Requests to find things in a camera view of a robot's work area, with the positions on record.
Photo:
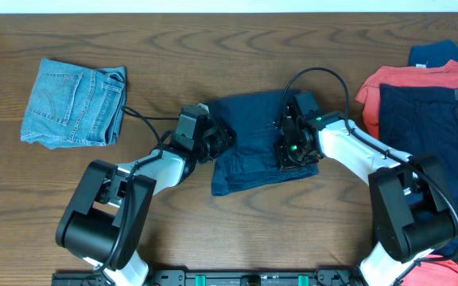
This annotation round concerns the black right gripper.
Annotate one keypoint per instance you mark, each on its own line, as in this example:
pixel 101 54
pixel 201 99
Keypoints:
pixel 285 162

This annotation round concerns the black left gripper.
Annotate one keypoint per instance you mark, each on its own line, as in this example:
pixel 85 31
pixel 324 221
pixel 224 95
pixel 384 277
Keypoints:
pixel 218 133

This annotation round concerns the dark navy shorts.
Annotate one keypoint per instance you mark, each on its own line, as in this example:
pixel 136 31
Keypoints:
pixel 252 160

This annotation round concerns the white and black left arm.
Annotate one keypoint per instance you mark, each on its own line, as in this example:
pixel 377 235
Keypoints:
pixel 103 222

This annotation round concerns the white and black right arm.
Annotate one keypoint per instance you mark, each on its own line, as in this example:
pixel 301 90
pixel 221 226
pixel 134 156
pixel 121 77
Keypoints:
pixel 412 208

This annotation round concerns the folded light blue denim shorts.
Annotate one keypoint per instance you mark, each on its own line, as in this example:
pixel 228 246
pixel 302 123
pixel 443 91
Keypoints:
pixel 72 106

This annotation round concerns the navy shorts in pile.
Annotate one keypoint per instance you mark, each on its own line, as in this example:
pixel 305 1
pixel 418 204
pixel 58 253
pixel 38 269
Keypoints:
pixel 422 120

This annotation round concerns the teal blue garment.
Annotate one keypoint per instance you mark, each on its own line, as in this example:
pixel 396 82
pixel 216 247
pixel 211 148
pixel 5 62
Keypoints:
pixel 433 55

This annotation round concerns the red garment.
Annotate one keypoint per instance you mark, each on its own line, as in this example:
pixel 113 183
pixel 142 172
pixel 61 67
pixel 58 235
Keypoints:
pixel 369 93

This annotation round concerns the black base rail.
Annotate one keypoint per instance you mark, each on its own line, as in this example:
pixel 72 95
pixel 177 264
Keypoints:
pixel 319 277

